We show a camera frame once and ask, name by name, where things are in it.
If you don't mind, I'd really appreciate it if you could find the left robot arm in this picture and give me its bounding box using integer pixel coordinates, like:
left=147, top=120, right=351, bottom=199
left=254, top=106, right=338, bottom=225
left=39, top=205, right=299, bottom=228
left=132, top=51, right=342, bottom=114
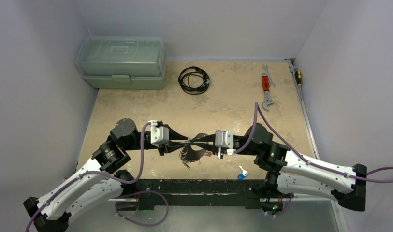
left=23, top=118, right=188, bottom=232

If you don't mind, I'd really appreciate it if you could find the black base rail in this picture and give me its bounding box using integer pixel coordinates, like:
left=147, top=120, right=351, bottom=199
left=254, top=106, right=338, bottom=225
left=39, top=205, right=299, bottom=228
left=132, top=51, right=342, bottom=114
left=121, top=179, right=289, bottom=214

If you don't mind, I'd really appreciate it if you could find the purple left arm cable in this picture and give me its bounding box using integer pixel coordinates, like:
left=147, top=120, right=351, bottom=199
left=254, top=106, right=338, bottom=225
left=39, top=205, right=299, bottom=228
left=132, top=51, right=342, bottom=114
left=25, top=122, right=170, bottom=232

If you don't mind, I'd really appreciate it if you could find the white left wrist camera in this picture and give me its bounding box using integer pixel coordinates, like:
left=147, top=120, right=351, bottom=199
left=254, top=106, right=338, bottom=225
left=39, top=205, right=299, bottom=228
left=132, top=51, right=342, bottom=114
left=149, top=120, right=169, bottom=147

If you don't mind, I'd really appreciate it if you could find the aluminium side rail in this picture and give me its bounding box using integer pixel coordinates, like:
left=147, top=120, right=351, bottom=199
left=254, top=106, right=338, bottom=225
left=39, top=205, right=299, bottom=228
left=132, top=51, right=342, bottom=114
left=284, top=59, right=348, bottom=232

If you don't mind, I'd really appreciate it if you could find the yellow black screwdriver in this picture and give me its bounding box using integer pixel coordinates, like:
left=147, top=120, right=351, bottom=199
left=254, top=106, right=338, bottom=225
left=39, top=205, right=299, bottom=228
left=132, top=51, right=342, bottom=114
left=295, top=70, right=303, bottom=99

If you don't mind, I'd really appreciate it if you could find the coiled black cable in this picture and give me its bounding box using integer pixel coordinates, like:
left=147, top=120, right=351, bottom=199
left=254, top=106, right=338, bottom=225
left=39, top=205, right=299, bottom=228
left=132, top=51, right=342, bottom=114
left=178, top=66, right=211, bottom=95

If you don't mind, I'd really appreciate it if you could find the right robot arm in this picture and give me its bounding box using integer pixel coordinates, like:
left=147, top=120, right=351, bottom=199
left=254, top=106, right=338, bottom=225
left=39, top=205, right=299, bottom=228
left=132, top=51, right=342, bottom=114
left=190, top=123, right=367, bottom=212

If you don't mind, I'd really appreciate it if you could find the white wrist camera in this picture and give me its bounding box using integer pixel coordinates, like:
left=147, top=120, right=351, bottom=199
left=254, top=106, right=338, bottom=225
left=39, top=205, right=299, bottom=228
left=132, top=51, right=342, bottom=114
left=149, top=120, right=169, bottom=147
left=214, top=130, right=235, bottom=159

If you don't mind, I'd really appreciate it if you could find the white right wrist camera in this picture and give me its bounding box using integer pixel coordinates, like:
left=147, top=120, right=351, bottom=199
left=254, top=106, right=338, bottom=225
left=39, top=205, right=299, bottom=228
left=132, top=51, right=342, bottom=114
left=214, top=130, right=235, bottom=159

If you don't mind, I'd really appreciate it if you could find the large metal keyring with keys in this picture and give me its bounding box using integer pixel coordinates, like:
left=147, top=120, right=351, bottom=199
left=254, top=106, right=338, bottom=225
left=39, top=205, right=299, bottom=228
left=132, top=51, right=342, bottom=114
left=179, top=143, right=212, bottom=169

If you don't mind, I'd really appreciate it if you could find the red handled adjustable wrench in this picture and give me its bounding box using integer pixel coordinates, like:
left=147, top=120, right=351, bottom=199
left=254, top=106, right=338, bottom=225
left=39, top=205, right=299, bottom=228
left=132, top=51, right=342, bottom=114
left=261, top=73, right=276, bottom=111

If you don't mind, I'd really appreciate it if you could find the silver open-end wrench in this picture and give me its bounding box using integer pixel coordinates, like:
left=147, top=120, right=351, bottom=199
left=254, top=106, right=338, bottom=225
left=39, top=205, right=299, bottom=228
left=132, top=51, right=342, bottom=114
left=262, top=64, right=276, bottom=87

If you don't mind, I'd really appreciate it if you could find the green plastic toolbox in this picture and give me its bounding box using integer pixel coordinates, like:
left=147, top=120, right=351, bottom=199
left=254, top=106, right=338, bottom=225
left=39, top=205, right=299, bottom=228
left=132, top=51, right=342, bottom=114
left=75, top=36, right=166, bottom=90

